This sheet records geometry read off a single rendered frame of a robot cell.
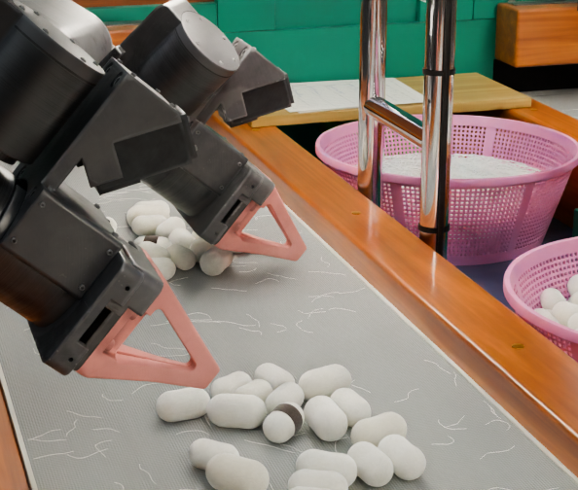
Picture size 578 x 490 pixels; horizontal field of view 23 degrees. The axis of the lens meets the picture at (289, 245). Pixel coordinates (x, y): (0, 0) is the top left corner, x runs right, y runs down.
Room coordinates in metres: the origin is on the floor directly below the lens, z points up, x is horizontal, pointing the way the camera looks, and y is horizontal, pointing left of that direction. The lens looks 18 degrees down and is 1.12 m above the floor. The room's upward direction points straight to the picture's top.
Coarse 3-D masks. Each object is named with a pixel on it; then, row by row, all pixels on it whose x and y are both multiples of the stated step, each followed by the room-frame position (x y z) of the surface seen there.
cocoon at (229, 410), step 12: (216, 396) 0.80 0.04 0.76; (228, 396) 0.80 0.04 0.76; (240, 396) 0.80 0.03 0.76; (252, 396) 0.80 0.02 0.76; (216, 408) 0.79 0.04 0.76; (228, 408) 0.79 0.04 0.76; (240, 408) 0.79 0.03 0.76; (252, 408) 0.79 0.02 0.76; (264, 408) 0.79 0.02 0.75; (216, 420) 0.79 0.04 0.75; (228, 420) 0.79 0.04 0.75; (240, 420) 0.79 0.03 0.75; (252, 420) 0.78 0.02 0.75; (264, 420) 0.79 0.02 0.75
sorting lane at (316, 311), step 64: (128, 192) 1.31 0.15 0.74; (256, 256) 1.12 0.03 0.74; (320, 256) 1.12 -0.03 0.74; (0, 320) 0.98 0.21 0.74; (192, 320) 0.98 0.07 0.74; (256, 320) 0.98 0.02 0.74; (320, 320) 0.98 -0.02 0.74; (384, 320) 0.98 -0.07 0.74; (64, 384) 0.86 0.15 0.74; (128, 384) 0.86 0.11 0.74; (384, 384) 0.86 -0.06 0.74; (448, 384) 0.86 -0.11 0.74; (64, 448) 0.77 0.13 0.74; (128, 448) 0.77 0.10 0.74; (256, 448) 0.77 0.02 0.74; (320, 448) 0.77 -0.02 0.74; (448, 448) 0.77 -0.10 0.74; (512, 448) 0.77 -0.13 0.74
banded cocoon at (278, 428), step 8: (272, 416) 0.77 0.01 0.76; (280, 416) 0.77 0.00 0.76; (288, 416) 0.77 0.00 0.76; (304, 416) 0.79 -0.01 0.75; (264, 424) 0.77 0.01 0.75; (272, 424) 0.77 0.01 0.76; (280, 424) 0.77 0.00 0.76; (288, 424) 0.77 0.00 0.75; (264, 432) 0.77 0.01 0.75; (272, 432) 0.77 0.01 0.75; (280, 432) 0.77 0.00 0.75; (288, 432) 0.77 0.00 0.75; (272, 440) 0.77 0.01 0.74; (280, 440) 0.77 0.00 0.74
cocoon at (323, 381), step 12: (312, 372) 0.83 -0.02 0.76; (324, 372) 0.83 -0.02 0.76; (336, 372) 0.84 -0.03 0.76; (348, 372) 0.84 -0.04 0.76; (300, 384) 0.83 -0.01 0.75; (312, 384) 0.82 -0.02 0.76; (324, 384) 0.83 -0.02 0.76; (336, 384) 0.83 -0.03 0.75; (348, 384) 0.84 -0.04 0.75; (312, 396) 0.82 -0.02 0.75
